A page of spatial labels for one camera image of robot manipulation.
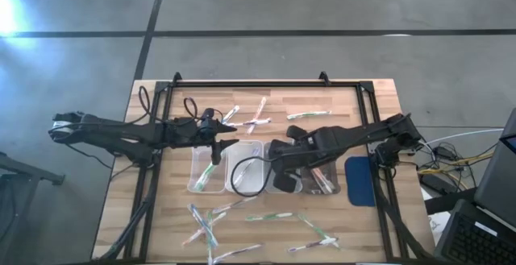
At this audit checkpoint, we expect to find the clear plastic bin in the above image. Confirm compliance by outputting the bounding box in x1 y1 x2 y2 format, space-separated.
186 139 230 195

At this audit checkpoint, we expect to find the white paper sheet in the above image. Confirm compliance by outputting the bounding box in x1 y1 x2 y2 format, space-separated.
427 212 453 234

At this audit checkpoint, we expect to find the yellow cable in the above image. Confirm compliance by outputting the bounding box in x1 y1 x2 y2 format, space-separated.
417 151 499 177

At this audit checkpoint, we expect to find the dark grey monitor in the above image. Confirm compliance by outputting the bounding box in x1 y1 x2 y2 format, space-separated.
473 107 516 220

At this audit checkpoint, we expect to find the grey plastic bin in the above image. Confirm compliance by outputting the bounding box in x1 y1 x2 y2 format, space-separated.
263 140 306 196

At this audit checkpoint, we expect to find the white cable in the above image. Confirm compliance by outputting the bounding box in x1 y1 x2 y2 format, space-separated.
421 127 505 147

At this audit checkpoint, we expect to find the black power brick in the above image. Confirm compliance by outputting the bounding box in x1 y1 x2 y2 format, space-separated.
420 173 447 196

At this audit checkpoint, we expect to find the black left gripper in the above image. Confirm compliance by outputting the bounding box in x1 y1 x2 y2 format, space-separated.
173 107 240 166

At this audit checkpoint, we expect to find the black metal stand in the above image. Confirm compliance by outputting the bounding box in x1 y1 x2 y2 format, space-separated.
0 150 66 186

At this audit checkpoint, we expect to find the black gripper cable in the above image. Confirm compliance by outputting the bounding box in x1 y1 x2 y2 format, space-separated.
230 155 283 198

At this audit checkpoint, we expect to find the pile of toothbrushes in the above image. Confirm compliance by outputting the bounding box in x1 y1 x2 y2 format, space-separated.
221 105 241 125

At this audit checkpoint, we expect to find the smoky brown plastic bin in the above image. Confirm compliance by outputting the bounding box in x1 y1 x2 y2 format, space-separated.
299 140 343 196

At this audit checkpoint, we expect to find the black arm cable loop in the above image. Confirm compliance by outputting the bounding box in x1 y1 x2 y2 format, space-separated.
138 85 199 127

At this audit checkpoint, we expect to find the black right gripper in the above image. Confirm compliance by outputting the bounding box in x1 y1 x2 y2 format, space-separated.
268 125 323 194

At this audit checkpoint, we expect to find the blue mat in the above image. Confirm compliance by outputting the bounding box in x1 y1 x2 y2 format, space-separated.
343 155 378 208

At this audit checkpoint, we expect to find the black power adapter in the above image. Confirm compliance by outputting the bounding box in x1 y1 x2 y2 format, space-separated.
437 146 456 161

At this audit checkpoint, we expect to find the black laptop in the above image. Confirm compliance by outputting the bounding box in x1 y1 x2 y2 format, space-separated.
433 198 516 265

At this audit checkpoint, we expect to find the black aluminium table frame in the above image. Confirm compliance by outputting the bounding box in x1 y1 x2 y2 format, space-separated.
90 70 440 265

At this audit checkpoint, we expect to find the white plastic bin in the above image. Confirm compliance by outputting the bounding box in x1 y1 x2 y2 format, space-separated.
226 138 266 193

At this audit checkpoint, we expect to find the purple toothbrush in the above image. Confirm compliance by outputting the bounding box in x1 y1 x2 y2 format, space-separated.
210 243 263 265
285 235 339 255
233 118 273 128
211 195 260 216
234 147 261 192

